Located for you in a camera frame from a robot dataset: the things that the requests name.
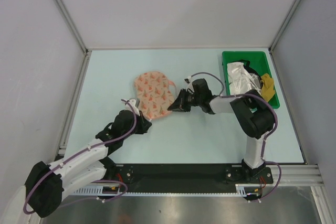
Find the white slotted cable duct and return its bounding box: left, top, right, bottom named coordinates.
left=71, top=184, right=261, bottom=198

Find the aluminium front frame rail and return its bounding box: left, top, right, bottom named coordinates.
left=270, top=164, right=323, bottom=186

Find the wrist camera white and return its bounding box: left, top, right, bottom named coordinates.
left=184, top=76, right=192, bottom=83
left=124, top=98, right=140, bottom=115

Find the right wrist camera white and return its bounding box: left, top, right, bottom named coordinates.
left=184, top=76, right=192, bottom=83

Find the aluminium frame post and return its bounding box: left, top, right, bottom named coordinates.
left=268, top=0, right=303, bottom=53
left=39, top=0, right=89, bottom=54

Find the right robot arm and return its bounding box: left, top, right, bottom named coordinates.
left=168, top=79, right=277, bottom=183

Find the left aluminium frame post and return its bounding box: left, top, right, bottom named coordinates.
left=39, top=0, right=89, bottom=54

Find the pink floral mesh laundry bag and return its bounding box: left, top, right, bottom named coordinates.
left=133, top=71, right=176, bottom=121

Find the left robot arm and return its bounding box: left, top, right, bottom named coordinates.
left=23, top=110, right=152, bottom=218

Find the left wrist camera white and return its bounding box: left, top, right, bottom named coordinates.
left=124, top=98, right=140, bottom=115

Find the grey black bra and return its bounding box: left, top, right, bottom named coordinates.
left=238, top=59, right=263, bottom=89

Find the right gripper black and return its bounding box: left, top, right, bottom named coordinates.
left=169, top=88, right=203, bottom=112

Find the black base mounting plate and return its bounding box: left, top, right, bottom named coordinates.
left=104, top=164, right=274, bottom=191

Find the right aluminium frame post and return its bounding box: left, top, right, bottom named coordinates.
left=268, top=0, right=303, bottom=53

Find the mustard yellow garment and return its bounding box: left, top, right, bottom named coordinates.
left=261, top=73, right=276, bottom=102

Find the white satin bra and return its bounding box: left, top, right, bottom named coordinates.
left=227, top=62, right=261, bottom=94

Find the green plastic bin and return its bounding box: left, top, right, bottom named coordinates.
left=222, top=51, right=273, bottom=95

